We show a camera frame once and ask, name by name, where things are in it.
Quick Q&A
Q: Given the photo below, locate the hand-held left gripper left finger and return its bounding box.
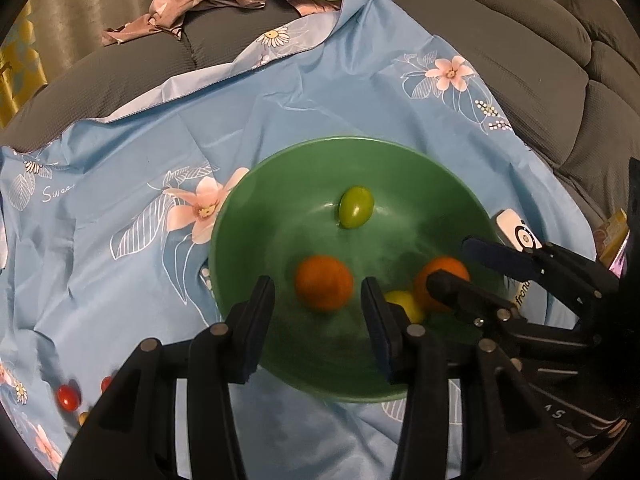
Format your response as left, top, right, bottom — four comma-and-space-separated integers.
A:
57, 276, 277, 480

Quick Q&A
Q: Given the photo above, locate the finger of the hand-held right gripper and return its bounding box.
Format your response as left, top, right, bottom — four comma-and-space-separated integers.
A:
426, 269, 601, 356
461, 235, 623, 321

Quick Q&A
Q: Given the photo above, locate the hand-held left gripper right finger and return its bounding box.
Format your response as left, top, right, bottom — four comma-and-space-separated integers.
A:
361, 276, 586, 480

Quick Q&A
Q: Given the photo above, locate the orange tomato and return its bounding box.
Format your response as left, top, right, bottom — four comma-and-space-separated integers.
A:
414, 257, 471, 313
295, 255, 355, 313

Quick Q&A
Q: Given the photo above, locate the yellow-green tomato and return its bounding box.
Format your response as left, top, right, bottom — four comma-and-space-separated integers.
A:
384, 290, 426, 323

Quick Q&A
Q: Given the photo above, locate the green tomato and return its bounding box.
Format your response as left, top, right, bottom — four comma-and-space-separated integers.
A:
339, 186, 375, 231

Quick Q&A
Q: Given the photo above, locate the green bowl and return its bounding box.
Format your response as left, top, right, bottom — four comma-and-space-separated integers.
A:
209, 136, 511, 405

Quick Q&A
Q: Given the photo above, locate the white device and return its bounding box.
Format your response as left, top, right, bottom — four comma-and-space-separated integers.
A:
492, 208, 543, 251

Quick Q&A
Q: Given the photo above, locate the yellow packet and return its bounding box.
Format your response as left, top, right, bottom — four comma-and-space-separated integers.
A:
595, 210, 628, 266

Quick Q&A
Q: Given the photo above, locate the grey sofa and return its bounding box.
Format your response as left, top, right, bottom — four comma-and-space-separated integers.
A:
0, 0, 640, 226

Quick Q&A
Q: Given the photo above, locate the blue floral cloth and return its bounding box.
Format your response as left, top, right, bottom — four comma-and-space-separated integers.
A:
0, 0, 601, 480

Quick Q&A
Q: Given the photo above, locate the yellow patterned curtain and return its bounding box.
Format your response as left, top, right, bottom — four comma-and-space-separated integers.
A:
0, 0, 48, 126

